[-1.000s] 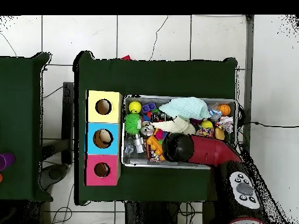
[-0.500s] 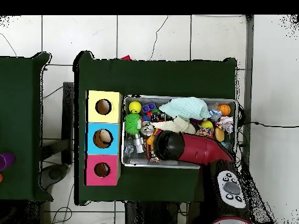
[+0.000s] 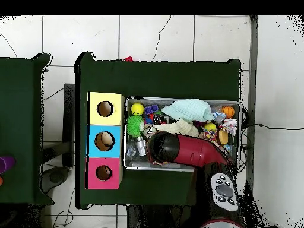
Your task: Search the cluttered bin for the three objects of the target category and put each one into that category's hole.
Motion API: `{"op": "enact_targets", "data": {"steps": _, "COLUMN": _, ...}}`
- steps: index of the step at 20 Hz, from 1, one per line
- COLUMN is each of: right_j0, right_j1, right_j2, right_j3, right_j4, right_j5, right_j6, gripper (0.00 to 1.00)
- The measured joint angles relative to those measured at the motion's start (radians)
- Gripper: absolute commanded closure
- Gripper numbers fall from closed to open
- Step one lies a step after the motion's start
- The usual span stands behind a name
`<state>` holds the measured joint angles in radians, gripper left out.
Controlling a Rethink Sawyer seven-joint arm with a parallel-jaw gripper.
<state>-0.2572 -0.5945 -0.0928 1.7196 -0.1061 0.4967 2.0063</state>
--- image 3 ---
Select cream waffle cloth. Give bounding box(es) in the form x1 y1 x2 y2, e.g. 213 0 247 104
154 118 200 138

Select mint green waffle cloth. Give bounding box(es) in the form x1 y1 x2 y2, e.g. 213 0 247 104
161 99 216 124

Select clear shallow mesh bin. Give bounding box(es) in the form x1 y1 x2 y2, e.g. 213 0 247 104
123 97 243 174

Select wooden box with three holes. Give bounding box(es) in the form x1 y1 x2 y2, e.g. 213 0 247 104
85 91 124 190

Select green fuzzy toy with eyes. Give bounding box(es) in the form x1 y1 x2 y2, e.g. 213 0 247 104
126 116 145 138

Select yellow smiley ball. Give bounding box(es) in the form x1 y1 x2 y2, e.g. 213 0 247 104
130 102 145 117

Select dark green table cloth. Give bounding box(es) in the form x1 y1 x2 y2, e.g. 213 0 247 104
74 51 243 210

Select small orange basketball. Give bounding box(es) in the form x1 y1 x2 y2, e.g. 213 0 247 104
222 105 236 119

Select black stand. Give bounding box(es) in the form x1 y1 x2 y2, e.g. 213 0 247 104
63 83 76 168

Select grey vertical pole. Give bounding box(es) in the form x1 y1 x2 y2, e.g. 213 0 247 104
244 15 259 210

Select dark green side table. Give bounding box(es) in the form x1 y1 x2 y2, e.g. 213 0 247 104
0 53 53 206

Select purple toy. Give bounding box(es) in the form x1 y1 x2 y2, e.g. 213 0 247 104
0 156 16 175

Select colourful knotted rope toy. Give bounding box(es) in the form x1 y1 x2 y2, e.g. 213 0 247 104
201 129 219 143

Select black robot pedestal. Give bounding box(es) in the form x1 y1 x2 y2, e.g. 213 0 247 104
127 204 195 228

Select black cable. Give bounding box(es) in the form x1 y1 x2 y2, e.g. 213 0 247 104
246 122 304 131

